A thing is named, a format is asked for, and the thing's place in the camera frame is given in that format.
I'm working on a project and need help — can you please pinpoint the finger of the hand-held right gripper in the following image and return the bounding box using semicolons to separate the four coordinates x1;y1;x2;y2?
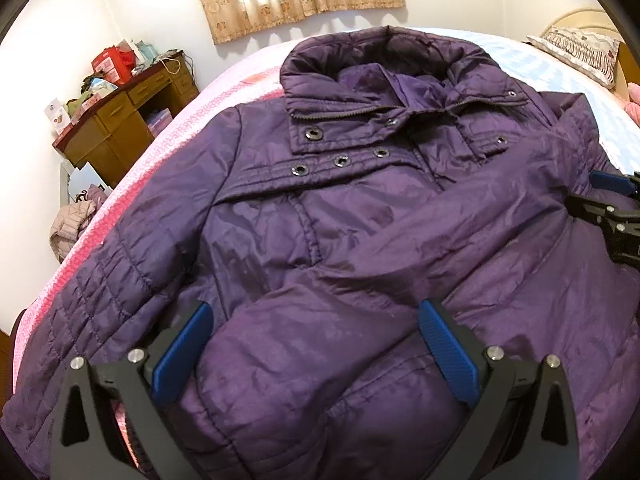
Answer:
589;170;640;199
565;192;640;267

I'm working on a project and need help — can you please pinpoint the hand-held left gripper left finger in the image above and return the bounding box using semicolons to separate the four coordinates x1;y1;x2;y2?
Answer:
49;301;216;480

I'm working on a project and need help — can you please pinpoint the patterned pillow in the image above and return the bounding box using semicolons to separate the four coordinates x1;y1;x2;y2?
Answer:
527;27;622;90

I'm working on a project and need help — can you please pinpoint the cream wooden headboard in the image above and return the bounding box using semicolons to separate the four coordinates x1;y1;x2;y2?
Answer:
522;7;640;96

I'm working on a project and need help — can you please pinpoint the pink folded cloth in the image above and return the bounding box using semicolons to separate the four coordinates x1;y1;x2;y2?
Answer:
612;82;640;127

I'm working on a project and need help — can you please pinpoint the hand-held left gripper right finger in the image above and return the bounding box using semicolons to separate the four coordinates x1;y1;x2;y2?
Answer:
418;299;581;480

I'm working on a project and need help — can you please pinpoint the pale pink down jacket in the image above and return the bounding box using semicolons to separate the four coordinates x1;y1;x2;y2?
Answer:
49;185;109;264

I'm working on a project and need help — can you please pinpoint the purple padded jacket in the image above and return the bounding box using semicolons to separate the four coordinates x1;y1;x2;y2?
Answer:
0;25;640;480

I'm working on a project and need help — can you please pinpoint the red box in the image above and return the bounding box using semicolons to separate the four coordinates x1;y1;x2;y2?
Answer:
91;46;139;86

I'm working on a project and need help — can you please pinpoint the pink knitted blanket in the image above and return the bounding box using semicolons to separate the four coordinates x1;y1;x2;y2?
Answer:
9;45;301;386

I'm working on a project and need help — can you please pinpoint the brown wooden desk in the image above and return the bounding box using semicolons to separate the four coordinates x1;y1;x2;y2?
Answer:
52;50;201;188

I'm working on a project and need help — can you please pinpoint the white printed card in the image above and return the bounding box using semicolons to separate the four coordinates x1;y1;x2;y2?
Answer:
44;97;72;136

